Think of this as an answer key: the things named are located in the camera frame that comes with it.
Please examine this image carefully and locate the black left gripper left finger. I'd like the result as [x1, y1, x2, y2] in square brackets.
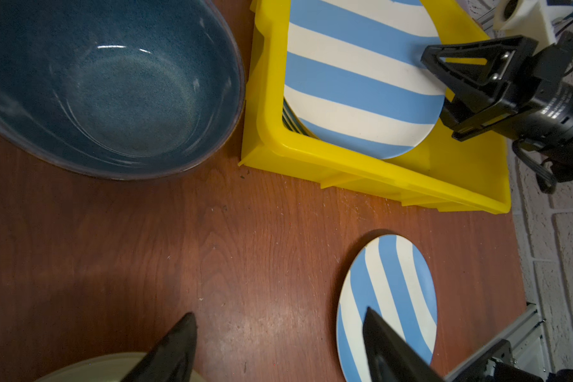
[121, 312, 197, 382]

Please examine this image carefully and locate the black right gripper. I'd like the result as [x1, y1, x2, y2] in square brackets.
[421, 32, 573, 172]

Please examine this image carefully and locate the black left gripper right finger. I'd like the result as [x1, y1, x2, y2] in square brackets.
[362, 307, 442, 382]

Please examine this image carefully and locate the light green bowl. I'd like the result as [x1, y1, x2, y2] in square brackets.
[32, 352, 206, 382]

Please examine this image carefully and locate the yellow plastic bin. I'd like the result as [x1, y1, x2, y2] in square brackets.
[241, 1, 512, 214]

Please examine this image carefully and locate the blue white striped plate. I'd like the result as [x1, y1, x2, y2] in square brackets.
[283, 1, 446, 160]

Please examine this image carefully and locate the white plate orange sunburst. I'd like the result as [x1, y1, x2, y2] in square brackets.
[282, 98, 317, 138]

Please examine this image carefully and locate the dark blue ceramic bowl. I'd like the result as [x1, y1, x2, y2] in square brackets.
[0, 1, 245, 181]

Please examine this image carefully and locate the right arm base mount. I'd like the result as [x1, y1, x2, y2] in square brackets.
[446, 339, 573, 382]

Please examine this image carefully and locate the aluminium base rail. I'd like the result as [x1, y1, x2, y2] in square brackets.
[445, 303, 551, 381]

